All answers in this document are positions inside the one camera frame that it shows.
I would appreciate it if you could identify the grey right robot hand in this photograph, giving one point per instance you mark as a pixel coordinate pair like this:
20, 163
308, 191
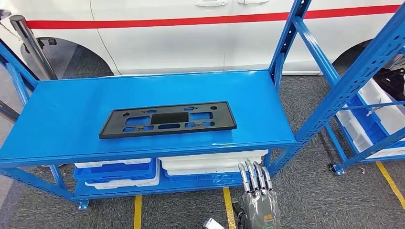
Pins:
259, 208

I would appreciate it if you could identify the black license plate frame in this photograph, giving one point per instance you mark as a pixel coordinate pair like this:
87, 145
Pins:
227, 117

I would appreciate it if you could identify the blue metal shelf rack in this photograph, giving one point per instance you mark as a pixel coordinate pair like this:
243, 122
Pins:
336, 142
63, 120

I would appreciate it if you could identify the blue plastic storage bin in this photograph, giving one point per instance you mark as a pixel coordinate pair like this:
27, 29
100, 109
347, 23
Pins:
120, 173
370, 129
202, 179

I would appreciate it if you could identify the small white floor scrap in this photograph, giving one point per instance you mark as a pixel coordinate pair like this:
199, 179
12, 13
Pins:
362, 170

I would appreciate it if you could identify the yellow floor tape marking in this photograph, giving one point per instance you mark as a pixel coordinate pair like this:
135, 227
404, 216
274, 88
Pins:
138, 215
390, 183

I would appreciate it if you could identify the black plastic car parts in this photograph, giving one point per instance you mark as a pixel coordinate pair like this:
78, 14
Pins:
390, 83

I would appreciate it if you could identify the white car with red stripe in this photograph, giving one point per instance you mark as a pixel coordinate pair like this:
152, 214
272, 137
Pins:
174, 47

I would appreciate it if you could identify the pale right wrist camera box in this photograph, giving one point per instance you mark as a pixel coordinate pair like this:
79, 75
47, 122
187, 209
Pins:
212, 225

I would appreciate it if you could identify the chrome stanchion post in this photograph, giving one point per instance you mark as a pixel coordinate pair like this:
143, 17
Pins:
31, 47

